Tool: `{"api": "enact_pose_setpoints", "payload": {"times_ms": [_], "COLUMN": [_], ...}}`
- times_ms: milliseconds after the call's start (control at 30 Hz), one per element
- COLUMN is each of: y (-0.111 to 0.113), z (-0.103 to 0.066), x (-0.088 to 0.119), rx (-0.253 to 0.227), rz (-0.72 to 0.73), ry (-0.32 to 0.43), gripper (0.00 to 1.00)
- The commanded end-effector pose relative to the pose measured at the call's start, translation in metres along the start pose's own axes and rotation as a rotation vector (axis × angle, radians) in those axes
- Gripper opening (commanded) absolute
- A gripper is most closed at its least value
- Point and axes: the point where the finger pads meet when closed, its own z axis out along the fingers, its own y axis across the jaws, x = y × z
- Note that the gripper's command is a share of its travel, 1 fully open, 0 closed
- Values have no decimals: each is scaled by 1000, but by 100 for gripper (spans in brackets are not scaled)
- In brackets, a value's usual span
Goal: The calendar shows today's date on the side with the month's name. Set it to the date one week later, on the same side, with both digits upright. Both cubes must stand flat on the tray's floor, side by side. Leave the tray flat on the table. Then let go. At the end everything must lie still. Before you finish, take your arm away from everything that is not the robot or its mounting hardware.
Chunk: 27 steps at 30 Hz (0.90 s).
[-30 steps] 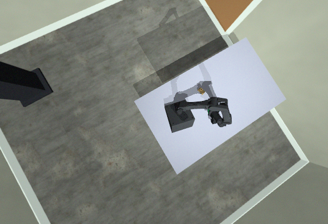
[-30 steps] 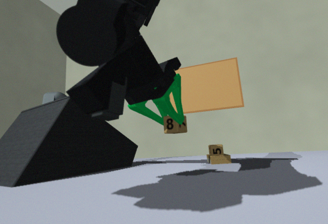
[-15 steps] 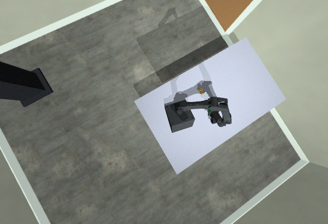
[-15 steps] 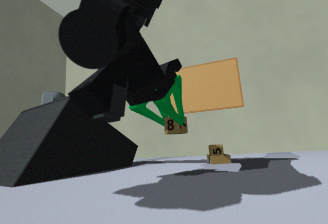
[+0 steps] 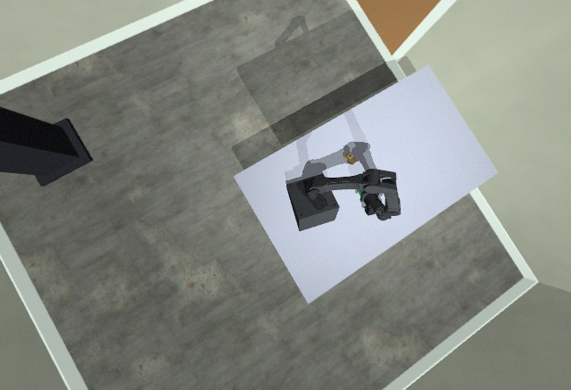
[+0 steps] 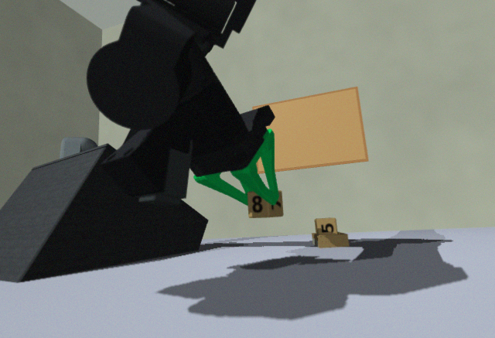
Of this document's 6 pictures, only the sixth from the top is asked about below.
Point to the tan wooden number cube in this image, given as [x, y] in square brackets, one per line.
[260, 208]
[326, 226]

